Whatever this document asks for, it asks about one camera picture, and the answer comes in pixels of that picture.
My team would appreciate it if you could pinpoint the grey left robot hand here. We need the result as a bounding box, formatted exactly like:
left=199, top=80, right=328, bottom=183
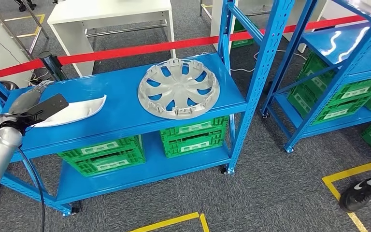
left=9, top=80, right=54, bottom=116

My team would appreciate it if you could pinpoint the white plastic shell part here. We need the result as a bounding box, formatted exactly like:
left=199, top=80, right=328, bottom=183
left=31, top=94, right=107, bottom=128

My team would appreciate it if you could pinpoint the blue metal shelf rack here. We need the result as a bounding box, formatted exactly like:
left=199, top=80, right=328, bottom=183
left=0, top=0, right=297, bottom=218
left=260, top=0, right=371, bottom=154

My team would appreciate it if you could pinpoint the black round stool base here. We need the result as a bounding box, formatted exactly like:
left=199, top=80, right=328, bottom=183
left=0, top=80, right=20, bottom=127

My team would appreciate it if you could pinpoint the red barrier belt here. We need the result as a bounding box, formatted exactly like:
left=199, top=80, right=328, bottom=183
left=0, top=12, right=371, bottom=79

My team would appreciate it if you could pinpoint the grey plastic wheel hubcap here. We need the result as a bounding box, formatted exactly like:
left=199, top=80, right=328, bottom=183
left=137, top=58, right=221, bottom=120

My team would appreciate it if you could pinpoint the yellow floor tape square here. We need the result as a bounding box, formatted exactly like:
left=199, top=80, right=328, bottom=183
left=129, top=212, right=210, bottom=232
left=321, top=160, right=371, bottom=232

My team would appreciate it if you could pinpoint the person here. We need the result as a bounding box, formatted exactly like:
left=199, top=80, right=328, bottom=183
left=339, top=161, right=371, bottom=213

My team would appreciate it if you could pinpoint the black barrier stanchion post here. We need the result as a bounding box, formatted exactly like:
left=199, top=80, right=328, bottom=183
left=39, top=51, right=68, bottom=81

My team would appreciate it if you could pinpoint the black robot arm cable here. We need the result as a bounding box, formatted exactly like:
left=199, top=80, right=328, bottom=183
left=0, top=112, right=47, bottom=232

